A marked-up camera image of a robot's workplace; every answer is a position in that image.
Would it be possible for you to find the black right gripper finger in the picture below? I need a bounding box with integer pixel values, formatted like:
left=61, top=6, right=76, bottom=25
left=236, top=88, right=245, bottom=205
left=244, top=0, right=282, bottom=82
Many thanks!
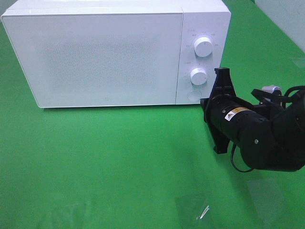
left=210, top=67, right=236, bottom=98
left=213, top=131, right=230, bottom=153

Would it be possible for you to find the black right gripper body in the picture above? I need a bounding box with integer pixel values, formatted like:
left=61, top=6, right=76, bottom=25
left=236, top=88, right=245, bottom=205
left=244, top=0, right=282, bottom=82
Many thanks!
left=203, top=94, right=238, bottom=141

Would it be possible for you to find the round microwave door button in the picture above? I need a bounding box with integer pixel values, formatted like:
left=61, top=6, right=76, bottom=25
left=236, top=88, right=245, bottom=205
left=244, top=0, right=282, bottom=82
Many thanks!
left=187, top=90, right=202, bottom=102

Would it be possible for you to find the white microwave knob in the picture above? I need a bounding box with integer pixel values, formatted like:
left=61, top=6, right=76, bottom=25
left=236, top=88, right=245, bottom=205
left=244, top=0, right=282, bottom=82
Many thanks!
left=193, top=36, right=213, bottom=57
left=190, top=68, right=207, bottom=85

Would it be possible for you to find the white microwave door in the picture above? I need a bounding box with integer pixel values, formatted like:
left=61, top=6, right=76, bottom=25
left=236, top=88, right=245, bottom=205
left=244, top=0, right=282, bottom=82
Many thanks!
left=3, top=13, right=182, bottom=108

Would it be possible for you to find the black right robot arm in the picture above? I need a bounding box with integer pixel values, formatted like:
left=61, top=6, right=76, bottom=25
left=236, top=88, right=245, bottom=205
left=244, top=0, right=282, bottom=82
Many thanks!
left=201, top=68, right=305, bottom=171

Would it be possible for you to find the white microwave oven body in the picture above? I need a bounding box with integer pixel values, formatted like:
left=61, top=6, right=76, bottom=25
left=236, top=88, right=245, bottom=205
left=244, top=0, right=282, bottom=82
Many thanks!
left=1, top=0, right=231, bottom=105

